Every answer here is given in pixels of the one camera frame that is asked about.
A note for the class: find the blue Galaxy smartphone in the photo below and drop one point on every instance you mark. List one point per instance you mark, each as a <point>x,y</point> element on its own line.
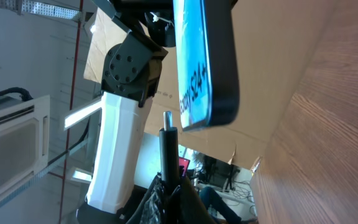
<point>208,80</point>

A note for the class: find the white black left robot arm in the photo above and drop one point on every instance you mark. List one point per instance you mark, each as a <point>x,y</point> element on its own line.
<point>130,73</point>

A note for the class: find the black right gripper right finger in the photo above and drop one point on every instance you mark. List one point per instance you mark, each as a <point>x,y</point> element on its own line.
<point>188,207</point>

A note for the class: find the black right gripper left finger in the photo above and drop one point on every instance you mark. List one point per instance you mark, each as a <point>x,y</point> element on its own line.
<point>151,209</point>

